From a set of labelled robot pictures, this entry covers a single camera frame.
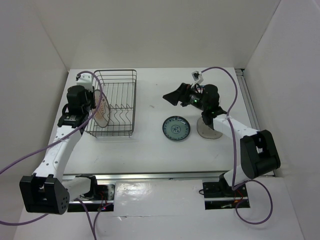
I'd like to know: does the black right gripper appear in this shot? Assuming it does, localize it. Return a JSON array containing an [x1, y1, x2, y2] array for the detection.
[[163, 82, 208, 111]]

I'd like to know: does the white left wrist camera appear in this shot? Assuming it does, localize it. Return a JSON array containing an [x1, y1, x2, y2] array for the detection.
[[75, 73, 94, 92]]

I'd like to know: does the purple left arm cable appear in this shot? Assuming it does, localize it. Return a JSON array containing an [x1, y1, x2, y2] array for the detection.
[[0, 70, 105, 240]]

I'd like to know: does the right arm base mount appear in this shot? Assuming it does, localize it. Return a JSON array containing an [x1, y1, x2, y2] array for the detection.
[[198, 176, 251, 210]]

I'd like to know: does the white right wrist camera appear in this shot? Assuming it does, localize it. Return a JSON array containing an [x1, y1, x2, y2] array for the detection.
[[191, 71, 204, 88]]

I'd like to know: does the orange sunburst white plate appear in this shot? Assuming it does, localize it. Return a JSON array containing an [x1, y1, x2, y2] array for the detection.
[[93, 89, 111, 128]]

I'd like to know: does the blue patterned small plate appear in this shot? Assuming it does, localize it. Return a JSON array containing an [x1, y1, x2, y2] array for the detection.
[[162, 115, 191, 142]]

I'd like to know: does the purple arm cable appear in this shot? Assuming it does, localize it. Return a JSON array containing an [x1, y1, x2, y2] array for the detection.
[[199, 66, 273, 223], [0, 70, 105, 240]]

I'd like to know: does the aluminium rail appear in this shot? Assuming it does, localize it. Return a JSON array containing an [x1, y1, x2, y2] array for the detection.
[[234, 67, 275, 178], [59, 170, 252, 182]]

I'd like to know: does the grey wire dish rack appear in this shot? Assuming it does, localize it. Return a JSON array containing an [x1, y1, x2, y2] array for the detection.
[[86, 69, 137, 138]]

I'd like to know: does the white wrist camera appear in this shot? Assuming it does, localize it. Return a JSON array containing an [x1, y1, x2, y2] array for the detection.
[[191, 71, 204, 88], [75, 73, 94, 92]]

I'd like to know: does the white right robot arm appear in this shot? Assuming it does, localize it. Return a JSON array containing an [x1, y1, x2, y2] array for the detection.
[[163, 83, 281, 198]]

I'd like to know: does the aluminium right side rail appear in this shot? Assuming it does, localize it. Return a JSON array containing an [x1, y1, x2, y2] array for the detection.
[[234, 67, 275, 178]]

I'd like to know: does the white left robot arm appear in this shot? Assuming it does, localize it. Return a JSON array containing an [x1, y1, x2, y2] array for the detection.
[[19, 85, 99, 215]]

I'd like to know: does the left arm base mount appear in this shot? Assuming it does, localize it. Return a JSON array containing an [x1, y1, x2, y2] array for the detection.
[[62, 174, 115, 213]]

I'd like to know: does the clear glass square plate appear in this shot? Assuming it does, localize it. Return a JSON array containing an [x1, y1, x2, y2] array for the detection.
[[196, 117, 223, 140]]

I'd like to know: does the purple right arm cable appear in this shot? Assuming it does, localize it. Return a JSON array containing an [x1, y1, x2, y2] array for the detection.
[[199, 66, 273, 223]]

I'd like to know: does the aluminium front rail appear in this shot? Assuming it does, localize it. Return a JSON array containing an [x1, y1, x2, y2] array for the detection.
[[59, 170, 252, 182]]

